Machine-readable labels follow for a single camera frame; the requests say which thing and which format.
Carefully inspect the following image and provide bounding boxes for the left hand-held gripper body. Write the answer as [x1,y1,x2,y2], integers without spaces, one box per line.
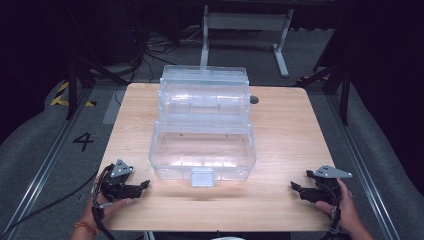
[99,159,145,201]

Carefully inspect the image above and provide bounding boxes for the orange beaded bracelet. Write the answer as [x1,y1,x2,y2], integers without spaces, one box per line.
[73,221,101,235]

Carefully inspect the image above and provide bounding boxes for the clear plastic storage box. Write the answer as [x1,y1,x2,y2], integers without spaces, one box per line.
[148,64,258,188]

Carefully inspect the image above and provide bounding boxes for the black tripod stand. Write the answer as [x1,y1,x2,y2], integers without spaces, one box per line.
[295,61,352,127]
[64,54,130,121]

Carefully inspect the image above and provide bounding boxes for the bundle of black floor cables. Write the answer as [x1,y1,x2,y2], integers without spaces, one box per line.
[114,28,204,106]

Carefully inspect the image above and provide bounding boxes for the person's right hand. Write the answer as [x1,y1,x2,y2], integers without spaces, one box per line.
[314,177,364,236]

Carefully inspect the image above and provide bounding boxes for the metal floor rail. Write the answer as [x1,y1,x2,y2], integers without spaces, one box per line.
[326,94,403,240]
[0,88,98,236]

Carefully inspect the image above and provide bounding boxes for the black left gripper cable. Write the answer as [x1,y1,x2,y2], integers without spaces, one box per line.
[0,166,116,240]

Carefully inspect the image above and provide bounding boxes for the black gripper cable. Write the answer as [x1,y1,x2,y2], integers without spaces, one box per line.
[0,166,116,240]
[319,205,344,240]

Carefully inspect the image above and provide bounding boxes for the grey metal desk frame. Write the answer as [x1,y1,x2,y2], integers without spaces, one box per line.
[199,4,296,79]

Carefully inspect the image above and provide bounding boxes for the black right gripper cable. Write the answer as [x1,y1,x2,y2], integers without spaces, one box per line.
[319,205,344,240]

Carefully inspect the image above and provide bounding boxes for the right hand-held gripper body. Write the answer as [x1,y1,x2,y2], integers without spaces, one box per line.
[305,164,353,205]

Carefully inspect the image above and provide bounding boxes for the person's left hand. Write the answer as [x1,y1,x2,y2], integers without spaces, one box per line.
[82,164,134,228]

